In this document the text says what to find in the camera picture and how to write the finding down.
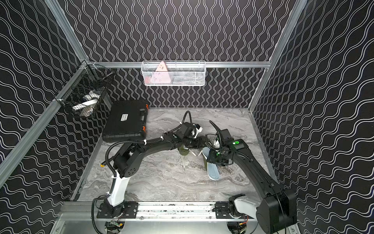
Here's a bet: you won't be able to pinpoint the green shoe one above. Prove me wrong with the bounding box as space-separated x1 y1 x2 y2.
177 146 190 156
203 152 220 174

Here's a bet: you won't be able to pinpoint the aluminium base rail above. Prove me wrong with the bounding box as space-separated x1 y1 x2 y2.
59 196 277 221

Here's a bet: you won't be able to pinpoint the black wire basket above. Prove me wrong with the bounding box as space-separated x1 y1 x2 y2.
56 64 115 118

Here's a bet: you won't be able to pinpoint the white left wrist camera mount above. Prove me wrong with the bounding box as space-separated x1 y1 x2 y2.
194 124 203 138

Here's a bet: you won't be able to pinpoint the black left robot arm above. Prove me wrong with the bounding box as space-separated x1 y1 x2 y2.
99 122 205 217

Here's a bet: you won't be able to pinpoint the white wire basket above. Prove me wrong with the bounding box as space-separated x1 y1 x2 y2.
141 60 206 86

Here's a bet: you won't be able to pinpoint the white items in black basket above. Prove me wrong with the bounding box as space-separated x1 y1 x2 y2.
72 91 100 117

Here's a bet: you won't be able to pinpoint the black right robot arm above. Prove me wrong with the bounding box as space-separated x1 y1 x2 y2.
206 129 297 234

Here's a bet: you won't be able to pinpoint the pink triangle card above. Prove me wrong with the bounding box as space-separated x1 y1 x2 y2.
150 61 171 84

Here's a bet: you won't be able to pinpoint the black tool case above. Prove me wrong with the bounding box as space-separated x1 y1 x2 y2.
102 99 149 143

